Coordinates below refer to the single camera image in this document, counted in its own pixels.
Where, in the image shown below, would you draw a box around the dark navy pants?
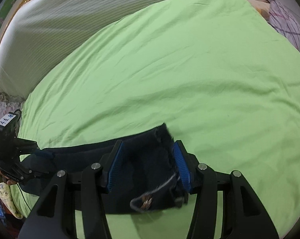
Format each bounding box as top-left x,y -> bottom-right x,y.
21,123 -> 189,214

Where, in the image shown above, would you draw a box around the person's left hand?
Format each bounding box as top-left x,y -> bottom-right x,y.
0,170 -> 17,186

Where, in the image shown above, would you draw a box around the yellow patterned pillow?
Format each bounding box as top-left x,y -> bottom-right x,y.
0,92 -> 23,219

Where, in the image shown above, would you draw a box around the green bed sheet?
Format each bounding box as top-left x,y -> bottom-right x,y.
19,0 -> 300,237

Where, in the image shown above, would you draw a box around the striped white headboard cushion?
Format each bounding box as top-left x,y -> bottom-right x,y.
0,0 -> 164,98

